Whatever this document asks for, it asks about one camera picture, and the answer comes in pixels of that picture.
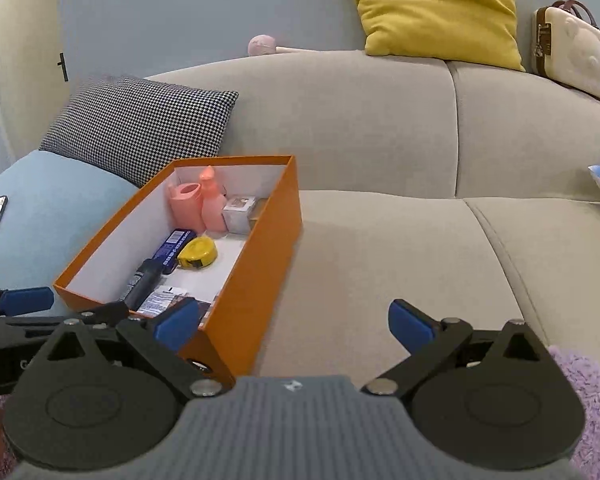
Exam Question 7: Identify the pink plush massage hammer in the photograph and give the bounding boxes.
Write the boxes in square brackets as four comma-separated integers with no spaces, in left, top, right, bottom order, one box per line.
[247,35,313,57]

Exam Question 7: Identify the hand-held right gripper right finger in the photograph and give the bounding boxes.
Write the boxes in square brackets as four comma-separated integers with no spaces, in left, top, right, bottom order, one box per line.
[361,299,551,396]

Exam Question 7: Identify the silver blue cube box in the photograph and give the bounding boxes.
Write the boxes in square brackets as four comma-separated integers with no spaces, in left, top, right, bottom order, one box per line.
[222,196,258,235]

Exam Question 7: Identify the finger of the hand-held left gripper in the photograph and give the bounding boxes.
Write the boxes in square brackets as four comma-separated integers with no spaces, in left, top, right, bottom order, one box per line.
[0,286,56,318]

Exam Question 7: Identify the dark spray bottle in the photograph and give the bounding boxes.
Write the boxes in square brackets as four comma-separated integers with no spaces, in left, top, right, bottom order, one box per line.
[121,257,166,311]

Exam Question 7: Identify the light blue cushion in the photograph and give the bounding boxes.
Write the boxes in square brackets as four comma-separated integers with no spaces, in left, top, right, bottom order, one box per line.
[0,150,141,318]

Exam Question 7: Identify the pink plastic cup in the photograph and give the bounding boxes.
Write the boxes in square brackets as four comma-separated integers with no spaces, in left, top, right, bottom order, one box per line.
[167,181,206,236]

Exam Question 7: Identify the pink bottle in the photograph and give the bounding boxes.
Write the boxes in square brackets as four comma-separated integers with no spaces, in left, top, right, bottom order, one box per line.
[198,165,228,233]

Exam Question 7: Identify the purple fluffy blanket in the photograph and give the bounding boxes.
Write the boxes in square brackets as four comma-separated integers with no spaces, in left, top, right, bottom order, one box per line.
[547,345,600,480]

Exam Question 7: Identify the beige sofa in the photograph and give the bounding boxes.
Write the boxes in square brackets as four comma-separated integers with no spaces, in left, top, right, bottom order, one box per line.
[145,49,600,383]

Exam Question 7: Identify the cream door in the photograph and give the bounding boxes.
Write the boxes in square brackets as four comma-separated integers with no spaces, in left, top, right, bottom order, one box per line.
[0,0,65,188]

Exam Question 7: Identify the yellow tape measure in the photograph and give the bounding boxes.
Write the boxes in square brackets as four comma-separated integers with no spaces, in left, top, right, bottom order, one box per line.
[177,236,218,269]

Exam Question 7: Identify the blue tin box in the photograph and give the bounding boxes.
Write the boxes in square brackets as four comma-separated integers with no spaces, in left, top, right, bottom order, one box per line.
[153,229,198,275]

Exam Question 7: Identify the cream small suitcase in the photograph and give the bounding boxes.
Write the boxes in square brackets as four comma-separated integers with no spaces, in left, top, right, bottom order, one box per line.
[531,0,600,101]

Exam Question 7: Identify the yellow pillow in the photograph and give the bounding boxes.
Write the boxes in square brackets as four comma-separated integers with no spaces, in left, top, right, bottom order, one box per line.
[348,0,527,72]

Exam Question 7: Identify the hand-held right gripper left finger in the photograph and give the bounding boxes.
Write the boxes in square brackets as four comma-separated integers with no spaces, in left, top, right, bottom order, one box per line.
[42,297,236,399]

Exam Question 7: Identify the houndstooth pillow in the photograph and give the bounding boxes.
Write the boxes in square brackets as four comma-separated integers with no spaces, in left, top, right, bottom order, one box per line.
[39,75,240,190]

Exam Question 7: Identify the orange cardboard box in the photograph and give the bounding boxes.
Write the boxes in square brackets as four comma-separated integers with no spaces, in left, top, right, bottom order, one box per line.
[52,155,303,392]

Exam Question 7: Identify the white squeeze tube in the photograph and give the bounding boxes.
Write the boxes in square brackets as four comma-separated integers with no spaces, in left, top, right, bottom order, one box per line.
[137,285,188,317]

